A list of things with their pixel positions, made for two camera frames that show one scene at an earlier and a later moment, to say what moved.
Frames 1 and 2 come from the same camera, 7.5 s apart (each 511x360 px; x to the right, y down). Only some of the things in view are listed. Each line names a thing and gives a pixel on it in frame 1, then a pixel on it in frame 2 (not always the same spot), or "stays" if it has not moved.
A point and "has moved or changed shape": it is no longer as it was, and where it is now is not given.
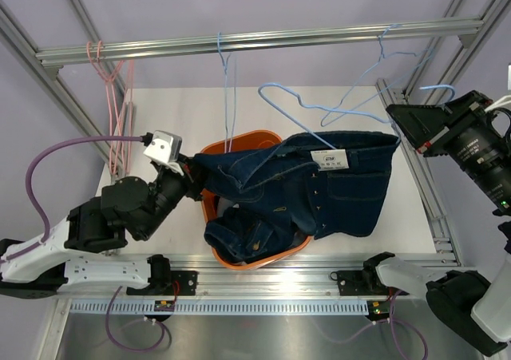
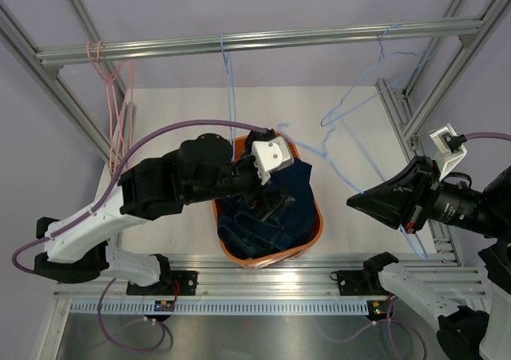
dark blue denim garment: [237, 237] has moved or changed shape
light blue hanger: [231, 96] stays
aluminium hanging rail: [53, 59] stays
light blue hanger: [428, 54] stays
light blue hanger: [319, 110] → [339, 172]
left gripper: [194, 180] → [256, 197]
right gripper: [421, 121] → [390, 200]
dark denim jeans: [329, 184] has moved or changed shape
